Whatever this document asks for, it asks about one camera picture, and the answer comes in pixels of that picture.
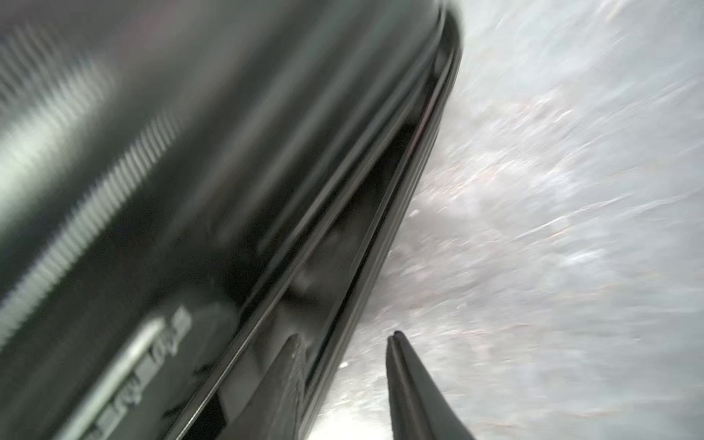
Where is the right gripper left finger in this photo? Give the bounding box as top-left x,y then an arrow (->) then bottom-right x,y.
218,335 -> 305,439

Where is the black hard-shell suitcase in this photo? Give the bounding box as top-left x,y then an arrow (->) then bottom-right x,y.
1,1 -> 462,439

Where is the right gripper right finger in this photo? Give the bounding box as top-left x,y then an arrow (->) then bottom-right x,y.
385,331 -> 474,440

